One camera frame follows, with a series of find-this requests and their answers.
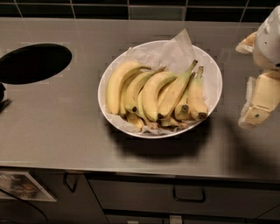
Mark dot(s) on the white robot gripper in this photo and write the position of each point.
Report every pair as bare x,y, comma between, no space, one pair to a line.
269,44

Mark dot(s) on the long-stemmed yellow banana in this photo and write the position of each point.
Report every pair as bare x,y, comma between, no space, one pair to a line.
174,93

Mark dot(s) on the white oval bowl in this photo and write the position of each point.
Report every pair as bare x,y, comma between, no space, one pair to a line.
116,62

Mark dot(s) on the rightmost yellow banana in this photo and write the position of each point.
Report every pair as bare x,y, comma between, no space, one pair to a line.
198,108

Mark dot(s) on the short yellow banana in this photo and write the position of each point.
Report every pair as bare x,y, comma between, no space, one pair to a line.
181,112

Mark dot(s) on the bottom right hidden banana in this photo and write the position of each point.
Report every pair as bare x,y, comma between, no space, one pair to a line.
171,122

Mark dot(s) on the hidden banana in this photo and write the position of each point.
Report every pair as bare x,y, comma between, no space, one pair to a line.
135,120
171,122

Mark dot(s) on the large middle yellow banana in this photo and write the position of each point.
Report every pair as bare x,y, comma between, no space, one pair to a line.
151,90

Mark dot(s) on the bottom left hidden banana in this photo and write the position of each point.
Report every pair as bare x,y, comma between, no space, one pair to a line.
135,120

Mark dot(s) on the leftmost yellow banana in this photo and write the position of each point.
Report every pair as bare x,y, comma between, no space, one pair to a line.
115,83

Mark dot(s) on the white paper liner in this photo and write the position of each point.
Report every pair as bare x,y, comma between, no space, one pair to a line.
172,55

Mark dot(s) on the grey drawer front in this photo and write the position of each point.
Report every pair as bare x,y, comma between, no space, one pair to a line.
157,198

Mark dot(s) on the grey drawer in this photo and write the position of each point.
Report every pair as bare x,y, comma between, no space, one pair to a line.
157,198
177,219

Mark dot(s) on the lower grey drawer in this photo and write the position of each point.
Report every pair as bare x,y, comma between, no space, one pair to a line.
177,219

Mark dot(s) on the round black counter hole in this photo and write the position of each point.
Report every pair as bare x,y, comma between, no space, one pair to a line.
33,63

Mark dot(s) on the grey cabinet door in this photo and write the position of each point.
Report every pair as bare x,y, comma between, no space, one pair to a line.
80,207

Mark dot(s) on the dark object at left edge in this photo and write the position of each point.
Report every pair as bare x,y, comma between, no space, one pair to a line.
3,103

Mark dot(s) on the printed label on cabinet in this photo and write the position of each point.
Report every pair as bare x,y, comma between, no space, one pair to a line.
23,185

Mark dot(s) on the black drawer handle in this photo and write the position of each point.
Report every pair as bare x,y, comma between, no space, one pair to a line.
188,194

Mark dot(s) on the black cabinet door handle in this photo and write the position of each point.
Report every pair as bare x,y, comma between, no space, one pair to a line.
70,181

